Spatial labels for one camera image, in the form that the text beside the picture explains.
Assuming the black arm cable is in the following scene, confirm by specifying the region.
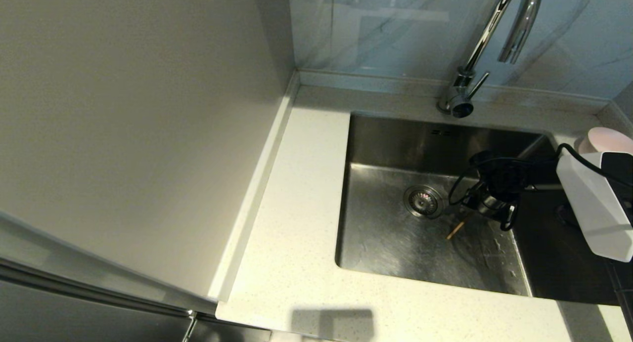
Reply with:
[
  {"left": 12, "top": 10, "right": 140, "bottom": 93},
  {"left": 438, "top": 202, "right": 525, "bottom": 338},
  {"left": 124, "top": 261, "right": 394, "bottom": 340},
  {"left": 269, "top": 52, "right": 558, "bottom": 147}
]
[{"left": 556, "top": 143, "right": 633, "bottom": 189}]

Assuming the metal sink drain strainer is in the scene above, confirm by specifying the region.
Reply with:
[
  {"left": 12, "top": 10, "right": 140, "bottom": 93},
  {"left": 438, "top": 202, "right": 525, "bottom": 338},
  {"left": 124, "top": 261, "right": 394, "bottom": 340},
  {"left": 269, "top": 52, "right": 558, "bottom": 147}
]
[{"left": 403, "top": 185, "right": 444, "bottom": 220}]

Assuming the pink plastic bowl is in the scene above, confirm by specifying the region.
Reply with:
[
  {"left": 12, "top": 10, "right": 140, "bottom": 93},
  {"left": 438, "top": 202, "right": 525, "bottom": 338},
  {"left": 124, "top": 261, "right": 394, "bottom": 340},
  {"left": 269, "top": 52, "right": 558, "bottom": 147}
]
[{"left": 579, "top": 127, "right": 633, "bottom": 155}]

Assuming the grey tall cabinet door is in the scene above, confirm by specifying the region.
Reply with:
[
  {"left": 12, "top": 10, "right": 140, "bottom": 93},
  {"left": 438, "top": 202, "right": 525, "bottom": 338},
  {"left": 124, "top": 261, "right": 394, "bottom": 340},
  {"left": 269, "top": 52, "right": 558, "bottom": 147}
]
[{"left": 0, "top": 256, "right": 271, "bottom": 342}]

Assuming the chrome cabinet door handle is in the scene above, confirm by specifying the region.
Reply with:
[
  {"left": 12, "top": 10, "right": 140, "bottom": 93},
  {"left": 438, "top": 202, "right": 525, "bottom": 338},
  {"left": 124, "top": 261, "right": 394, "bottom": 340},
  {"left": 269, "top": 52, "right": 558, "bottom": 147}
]
[{"left": 181, "top": 308, "right": 198, "bottom": 342}]

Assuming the chrome gooseneck faucet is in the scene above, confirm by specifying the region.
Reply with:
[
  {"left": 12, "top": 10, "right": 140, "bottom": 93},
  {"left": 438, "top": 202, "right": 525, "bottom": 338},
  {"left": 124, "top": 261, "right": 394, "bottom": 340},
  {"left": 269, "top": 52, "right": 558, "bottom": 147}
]
[{"left": 436, "top": 0, "right": 544, "bottom": 119}]

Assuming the wooden chopstick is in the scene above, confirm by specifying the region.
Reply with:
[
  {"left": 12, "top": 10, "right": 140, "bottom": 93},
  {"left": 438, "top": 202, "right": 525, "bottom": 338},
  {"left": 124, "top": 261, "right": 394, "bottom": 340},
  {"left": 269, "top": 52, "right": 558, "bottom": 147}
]
[{"left": 446, "top": 211, "right": 474, "bottom": 240}]

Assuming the stainless steel sink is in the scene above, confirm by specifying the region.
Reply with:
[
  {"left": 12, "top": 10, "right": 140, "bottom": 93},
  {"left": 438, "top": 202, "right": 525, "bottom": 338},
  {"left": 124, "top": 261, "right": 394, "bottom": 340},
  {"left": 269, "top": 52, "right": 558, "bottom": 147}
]
[{"left": 335, "top": 112, "right": 619, "bottom": 305}]

